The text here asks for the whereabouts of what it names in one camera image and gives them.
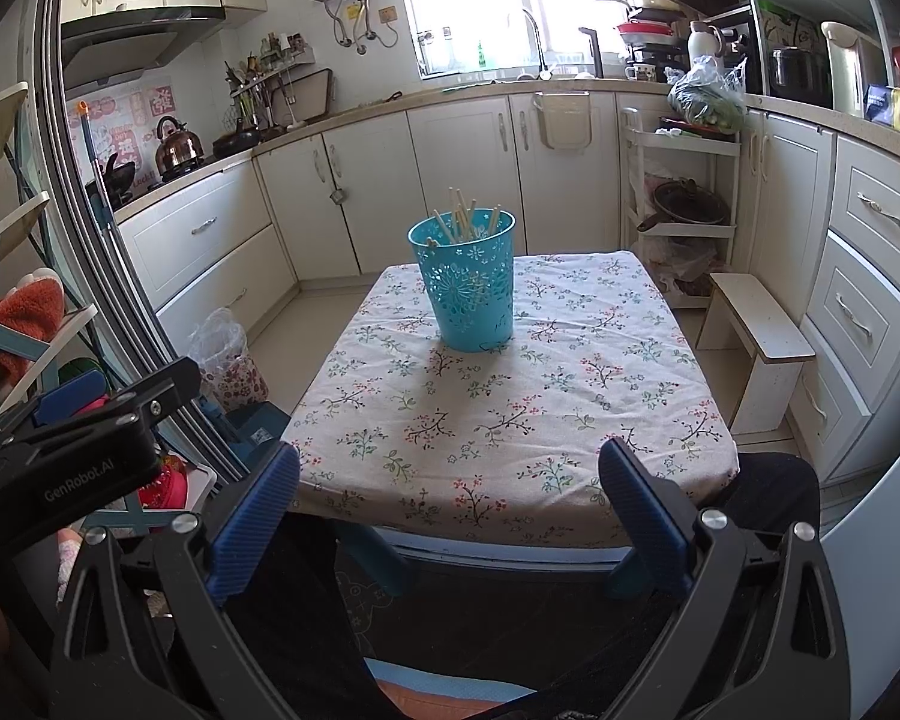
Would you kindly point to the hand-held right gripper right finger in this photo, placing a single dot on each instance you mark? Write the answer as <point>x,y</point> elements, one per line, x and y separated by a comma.
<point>645,517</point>

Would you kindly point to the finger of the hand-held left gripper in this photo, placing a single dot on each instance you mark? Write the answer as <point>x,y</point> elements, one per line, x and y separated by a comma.
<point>157,390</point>

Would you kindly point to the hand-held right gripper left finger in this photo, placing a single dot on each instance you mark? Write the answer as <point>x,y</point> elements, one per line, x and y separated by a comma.
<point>251,525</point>

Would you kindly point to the blue perforated plastic basket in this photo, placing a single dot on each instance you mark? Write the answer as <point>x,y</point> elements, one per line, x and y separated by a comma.
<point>465,300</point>

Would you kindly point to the bundle of wooden chopsticks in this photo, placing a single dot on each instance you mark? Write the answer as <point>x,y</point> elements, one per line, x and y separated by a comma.
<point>461,223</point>

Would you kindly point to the person's left hand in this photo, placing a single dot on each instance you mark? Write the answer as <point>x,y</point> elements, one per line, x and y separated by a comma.
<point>69,566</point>

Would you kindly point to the floral trash bin with bag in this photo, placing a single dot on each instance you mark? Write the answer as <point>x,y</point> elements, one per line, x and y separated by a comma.
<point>232,379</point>

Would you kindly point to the red plastic item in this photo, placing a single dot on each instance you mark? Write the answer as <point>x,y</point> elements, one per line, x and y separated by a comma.
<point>161,487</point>

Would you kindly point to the person's dark trousers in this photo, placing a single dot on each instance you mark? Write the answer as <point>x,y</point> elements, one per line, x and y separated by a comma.
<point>772,487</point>

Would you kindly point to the orange cloth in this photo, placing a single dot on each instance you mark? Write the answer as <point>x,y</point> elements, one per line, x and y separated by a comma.
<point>30,322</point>

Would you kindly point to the floral tablecloth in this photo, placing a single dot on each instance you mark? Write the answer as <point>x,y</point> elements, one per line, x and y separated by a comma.
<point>532,420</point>

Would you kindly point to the black stove wok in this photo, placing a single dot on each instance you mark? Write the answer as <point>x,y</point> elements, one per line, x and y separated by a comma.
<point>116,180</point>

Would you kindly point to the white wooden stool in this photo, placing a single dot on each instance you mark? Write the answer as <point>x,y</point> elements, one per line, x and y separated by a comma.
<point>765,330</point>

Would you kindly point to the steel kettle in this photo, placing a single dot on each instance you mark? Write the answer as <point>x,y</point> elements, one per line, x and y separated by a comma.
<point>180,150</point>

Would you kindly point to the white appliance panel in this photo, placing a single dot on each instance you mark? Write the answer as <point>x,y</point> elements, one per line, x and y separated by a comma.
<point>885,577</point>

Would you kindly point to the clear plastic bag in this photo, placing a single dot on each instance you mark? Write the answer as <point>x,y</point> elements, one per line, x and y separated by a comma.
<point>682,262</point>

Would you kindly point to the light blue seat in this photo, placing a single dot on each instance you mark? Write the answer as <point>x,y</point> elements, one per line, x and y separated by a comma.
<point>450,690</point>

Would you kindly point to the black frying pan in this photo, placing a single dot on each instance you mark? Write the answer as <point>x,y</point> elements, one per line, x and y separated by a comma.
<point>236,142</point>

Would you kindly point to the blue white storage shelf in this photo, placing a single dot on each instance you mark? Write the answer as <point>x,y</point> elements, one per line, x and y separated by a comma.
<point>0,109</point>

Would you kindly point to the leaning tray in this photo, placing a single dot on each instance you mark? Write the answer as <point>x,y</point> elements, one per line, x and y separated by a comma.
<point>311,94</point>

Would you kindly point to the range hood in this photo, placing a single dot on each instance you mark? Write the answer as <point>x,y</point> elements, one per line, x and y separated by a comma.
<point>112,52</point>

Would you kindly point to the white tiered storage rack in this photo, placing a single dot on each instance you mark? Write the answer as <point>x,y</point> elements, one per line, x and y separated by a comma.
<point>690,146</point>

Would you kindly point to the white base cabinets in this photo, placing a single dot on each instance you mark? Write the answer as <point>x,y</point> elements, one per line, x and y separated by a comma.
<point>457,165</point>

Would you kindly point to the white hanging waste bin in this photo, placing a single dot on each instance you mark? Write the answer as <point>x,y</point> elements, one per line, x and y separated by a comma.
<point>562,120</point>

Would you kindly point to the bag of green vegetables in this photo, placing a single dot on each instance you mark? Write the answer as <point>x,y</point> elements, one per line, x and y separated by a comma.
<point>709,105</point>

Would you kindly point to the patterned mug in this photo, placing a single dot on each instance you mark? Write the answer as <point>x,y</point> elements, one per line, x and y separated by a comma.
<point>640,73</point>

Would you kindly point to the black faucet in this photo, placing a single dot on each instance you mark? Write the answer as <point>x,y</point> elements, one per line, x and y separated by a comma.
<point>596,56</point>

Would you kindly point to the black rice cooker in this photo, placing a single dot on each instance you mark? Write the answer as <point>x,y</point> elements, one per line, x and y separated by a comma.
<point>799,75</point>

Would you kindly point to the chrome faucet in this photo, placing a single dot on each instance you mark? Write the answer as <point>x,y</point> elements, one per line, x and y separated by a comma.
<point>542,60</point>

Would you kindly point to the white thermos jug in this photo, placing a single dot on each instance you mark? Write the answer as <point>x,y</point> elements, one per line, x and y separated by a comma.
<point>701,45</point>

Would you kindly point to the blue box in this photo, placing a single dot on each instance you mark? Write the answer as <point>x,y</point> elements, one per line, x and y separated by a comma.
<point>885,103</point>

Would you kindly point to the red lidded pot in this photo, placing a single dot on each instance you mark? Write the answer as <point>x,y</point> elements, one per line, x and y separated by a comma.
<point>645,30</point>

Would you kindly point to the white electric kettle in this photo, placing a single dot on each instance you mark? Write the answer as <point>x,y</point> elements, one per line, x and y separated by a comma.
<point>851,67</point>

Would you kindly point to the kitchen window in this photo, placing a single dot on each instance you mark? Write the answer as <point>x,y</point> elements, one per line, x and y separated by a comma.
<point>510,0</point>

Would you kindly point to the blue table frame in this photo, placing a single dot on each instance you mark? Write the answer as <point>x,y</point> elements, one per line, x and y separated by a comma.
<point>375,562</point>

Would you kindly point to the metal sliding door frame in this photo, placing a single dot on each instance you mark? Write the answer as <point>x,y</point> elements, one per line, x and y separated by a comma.
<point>52,165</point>

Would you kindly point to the pink patterned wall sticker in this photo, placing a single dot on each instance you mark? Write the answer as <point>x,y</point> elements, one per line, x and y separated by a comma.
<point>131,124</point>

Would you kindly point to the wall utensil rack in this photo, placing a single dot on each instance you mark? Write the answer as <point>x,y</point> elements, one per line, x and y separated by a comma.
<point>266,82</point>

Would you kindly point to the wall outlet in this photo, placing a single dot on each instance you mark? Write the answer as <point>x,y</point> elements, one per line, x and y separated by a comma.
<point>387,13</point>

